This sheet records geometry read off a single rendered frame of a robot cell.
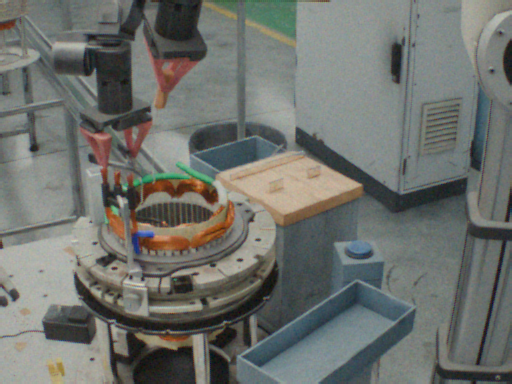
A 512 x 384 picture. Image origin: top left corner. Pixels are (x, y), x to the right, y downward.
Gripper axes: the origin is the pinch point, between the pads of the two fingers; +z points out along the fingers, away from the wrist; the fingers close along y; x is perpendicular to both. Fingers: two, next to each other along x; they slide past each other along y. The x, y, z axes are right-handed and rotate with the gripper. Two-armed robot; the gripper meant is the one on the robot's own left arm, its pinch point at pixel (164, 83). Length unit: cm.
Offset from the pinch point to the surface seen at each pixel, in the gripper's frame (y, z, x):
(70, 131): -151, 139, 18
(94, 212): 1.7, 23.2, -8.7
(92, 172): -2.6, 18.7, -8.5
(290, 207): 3.0, 25.4, 25.2
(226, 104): -273, 231, 147
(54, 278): -21, 69, -11
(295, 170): -9.6, 29.4, 32.5
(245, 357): 35.6, 16.0, 3.3
